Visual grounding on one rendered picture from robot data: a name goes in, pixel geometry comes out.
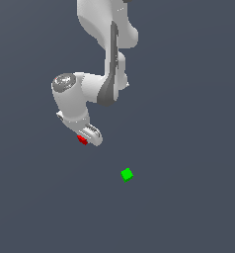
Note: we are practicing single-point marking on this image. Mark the green cube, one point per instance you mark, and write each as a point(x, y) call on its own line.
point(126, 174)

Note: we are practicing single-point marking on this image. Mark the red cube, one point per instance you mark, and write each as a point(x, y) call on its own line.
point(82, 139)

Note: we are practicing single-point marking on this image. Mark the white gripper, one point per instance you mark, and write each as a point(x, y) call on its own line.
point(94, 135)

